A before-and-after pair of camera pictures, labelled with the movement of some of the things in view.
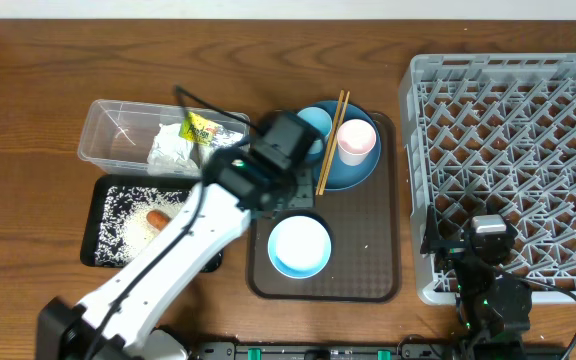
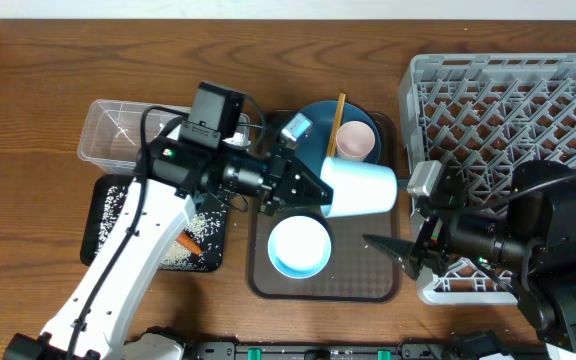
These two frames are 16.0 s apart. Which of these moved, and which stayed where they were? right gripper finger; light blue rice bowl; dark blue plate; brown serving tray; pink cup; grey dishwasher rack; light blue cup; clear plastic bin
Moved: right gripper finger; light blue cup; dark blue plate
Stayed: light blue rice bowl; grey dishwasher rack; clear plastic bin; pink cup; brown serving tray
